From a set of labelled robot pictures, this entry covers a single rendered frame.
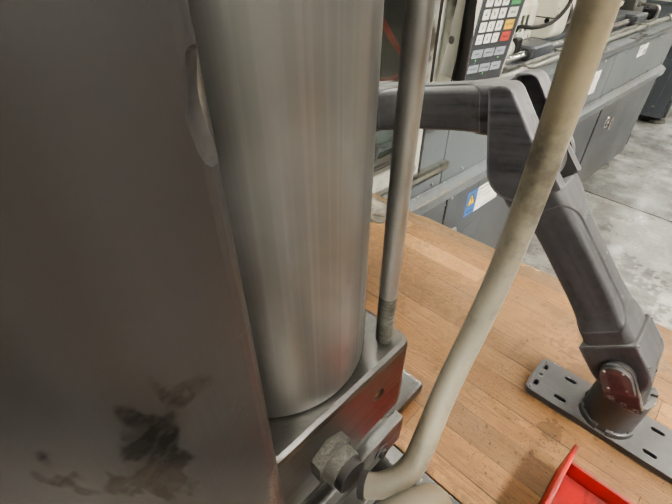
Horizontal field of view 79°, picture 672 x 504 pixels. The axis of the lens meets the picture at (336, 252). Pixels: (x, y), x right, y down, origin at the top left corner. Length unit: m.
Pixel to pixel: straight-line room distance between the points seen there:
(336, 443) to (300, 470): 0.02
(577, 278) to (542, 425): 0.22
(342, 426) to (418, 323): 0.54
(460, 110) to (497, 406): 0.40
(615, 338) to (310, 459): 0.44
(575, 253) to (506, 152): 0.14
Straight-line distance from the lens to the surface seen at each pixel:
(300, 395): 0.16
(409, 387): 0.61
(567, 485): 0.62
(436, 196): 1.48
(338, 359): 0.16
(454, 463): 0.59
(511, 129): 0.48
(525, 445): 0.63
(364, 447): 0.27
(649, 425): 0.72
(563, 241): 0.53
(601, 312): 0.56
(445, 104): 0.53
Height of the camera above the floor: 1.42
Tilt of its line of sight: 38 degrees down
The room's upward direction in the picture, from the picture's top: straight up
